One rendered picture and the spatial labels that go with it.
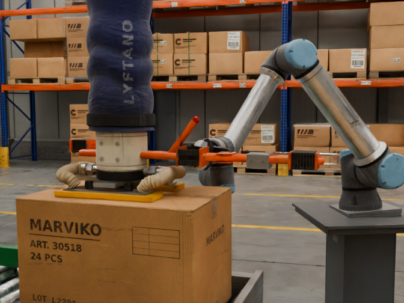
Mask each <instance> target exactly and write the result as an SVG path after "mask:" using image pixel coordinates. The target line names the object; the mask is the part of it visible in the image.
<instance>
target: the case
mask: <svg viewBox="0 0 404 303"><path fill-rule="evenodd" d="M64 188H68V185H63V186H59V187H56V188H52V189H48V190H45V191H40V192H36V193H33V194H29V195H25V196H22V197H18V198H16V219H17V249H18V264H19V294H20V303H227V302H228V301H229V299H230V298H231V188H230V187H218V186H194V185H185V187H184V188H183V189H180V190H178V191H176V192H164V197H163V198H161V199H159V200H156V201H154V202H152V203H142V202H132V201H114V200H95V199H85V198H67V197H55V196H54V192H55V191H57V190H60V189H64Z"/></svg>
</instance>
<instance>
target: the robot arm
mask: <svg viewBox="0 0 404 303"><path fill-rule="evenodd" d="M290 74H292V76H293V77H294V78H295V79H296V80H297V81H298V82H299V84H300V85H301V87H302V88H303V89H304V90H305V92H306V93H307V94H308V95H309V97H310V98H311V100H312V101H313V102H314V103H315V105H316V106H317V107H318V108H319V110H320V111H321V113H322V114H323V115H324V117H325V118H326V119H327V120H328V122H329V123H330V125H331V126H332V127H333V128H334V130H335V131H336V132H337V133H338V135H339V136H340V138H341V139H342V140H343V142H344V143H345V144H346V145H347V147H348V148H349V149H347V150H342V151H341V152H340V166H341V184H342V193H341V197H340V201H339V203H338V207H339V209H341V210H347V211H369V210H377V209H381V208H382V200H381V198H380V196H379V194H378V192H377V188H382V189H397V188H399V187H401V186H402V185H403V184H404V156H402V155H400V154H398V153H393V152H392V151H391V150H390V148H389V147H388V146H387V145H386V143H385V142H383V141H377V139H376V138H375V137H374V135H373V134H372V133H371V131H370V130H369V128H368V127H367V126H366V125H365V123H364V122H363V121H362V119H361V118H360V116H359V115H358V114H357V112H356V111H355V110H354V108H353V107H352V105H351V104H350V103H349V102H348V100H347V99H346V98H345V96H344V95H343V93H342V92H341V91H340V89H339V88H338V86H336V84H335V83H334V81H333V80H332V79H331V77H330V76H329V74H328V73H327V72H326V70H325V69H324V68H323V67H322V65H321V64H320V61H319V60H318V59H317V49H316V47H315V45H314V44H312V42H310V41H308V40H306V39H297V40H292V41H290V42H289V43H286V44H282V45H281V46H279V47H277V48H276V49H275V50H274V51H273V52H272V53H271V54H270V55H269V56H268V57H267V59H266V60H265V61H264V63H263V64H262V66H261V67H260V76H259V78H258V80H257V81H256V83H255V84H254V86H253V88H252V90H251V91H250V93H249V95H248V97H247V98H246V100H245V101H244V103H243V105H242V106H241V108H240V110H239V112H238V113H237V115H236V116H235V118H234V120H233V121H232V123H231V125H230V127H229V128H228V130H227V131H226V133H225V135H224V136H218V137H215V136H213V138H210V139H208V138H204V139H203V140H199V141H197V142H187V144H190V145H187V149H188V147H198V148H203V147H207V146H209V153H219V152H236V153H238V152H239V150H240V149H241V147H242V146H243V144H244V142H245V140H246V139H247V137H248V135H249V133H250V132H251V130H252V129H253V127H254V125H255V123H256V122H257V120H258V119H259V117H260V115H261V113H262V112H263V110H264V108H265V106H266V105H267V103H268V101H269V99H270V98H271V96H272V95H273V93H274V91H275V89H276V88H277V86H278V85H279V84H283V83H284V81H285V80H286V78H287V77H288V75H290ZM216 162H217V161H209V164H208V165H206V166H204V167H199V166H197V167H195V166H186V167H188V168H194V169H195V170H199V173H198V179H199V181H200V183H201V184H202V185H203V186H218V187H230V188H231V193H232V194H233V193H234V192H235V184H234V169H233V163H232V164H223V163H216Z"/></svg>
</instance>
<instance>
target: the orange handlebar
mask: <svg viewBox="0 0 404 303"><path fill-rule="evenodd" d="M92 148H96V143H92ZM79 155H80V156H88V157H96V149H82V150H79ZM140 158H141V159H170V160H176V153H168V152H167V151H147V152H141V153H140ZM203 161H217V162H216V163H223V164H232V163H233V162H246V154H237V153H236V152H232V151H221V152H219V153H207V154H203ZM268 161H269V163H270V164H288V155H272V156H270V157H269V159H268ZM324 163H325V159H324V158H323V157H321V156H319V158H318V165H322V164H324Z"/></svg>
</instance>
